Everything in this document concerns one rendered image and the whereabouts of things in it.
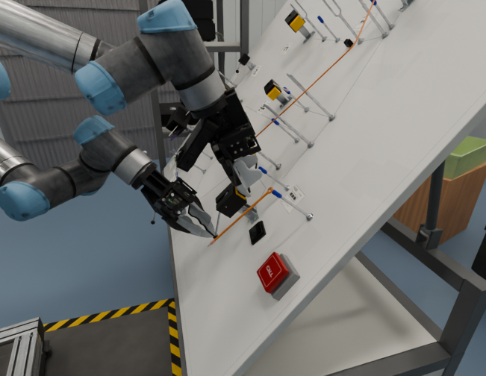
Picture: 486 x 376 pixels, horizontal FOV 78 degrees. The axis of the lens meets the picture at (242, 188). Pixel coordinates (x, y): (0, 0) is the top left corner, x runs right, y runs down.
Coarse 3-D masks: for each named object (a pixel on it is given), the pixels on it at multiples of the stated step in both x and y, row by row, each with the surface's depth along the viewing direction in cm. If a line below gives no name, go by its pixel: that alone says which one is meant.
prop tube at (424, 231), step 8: (440, 168) 63; (432, 176) 65; (440, 176) 64; (432, 184) 66; (440, 184) 65; (432, 192) 67; (440, 192) 67; (432, 200) 67; (432, 208) 68; (432, 216) 69; (432, 224) 70; (424, 232) 72
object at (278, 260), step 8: (272, 256) 51; (264, 264) 51; (272, 264) 50; (280, 264) 48; (264, 272) 50; (272, 272) 49; (280, 272) 48; (288, 272) 48; (264, 280) 49; (272, 280) 48; (280, 280) 48; (264, 288) 48; (272, 288) 48
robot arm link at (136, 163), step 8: (136, 152) 62; (144, 152) 66; (128, 160) 61; (136, 160) 62; (144, 160) 63; (120, 168) 61; (128, 168) 61; (136, 168) 61; (144, 168) 62; (120, 176) 62; (128, 176) 62; (136, 176) 62; (128, 184) 63
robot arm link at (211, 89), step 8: (216, 72) 48; (208, 80) 46; (216, 80) 48; (192, 88) 46; (200, 88) 46; (208, 88) 47; (216, 88) 48; (224, 88) 50; (184, 96) 48; (192, 96) 47; (200, 96) 47; (208, 96) 47; (216, 96) 48; (184, 104) 50; (192, 104) 48; (200, 104) 48; (208, 104) 48
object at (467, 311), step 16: (384, 224) 85; (400, 224) 83; (400, 240) 80; (416, 240) 75; (432, 240) 71; (416, 256) 75; (432, 256) 71; (448, 256) 70; (448, 272) 67; (464, 272) 65; (464, 288) 63; (480, 288) 61; (464, 304) 64; (480, 304) 62; (448, 320) 68; (464, 320) 64; (448, 336) 69; (464, 336) 66
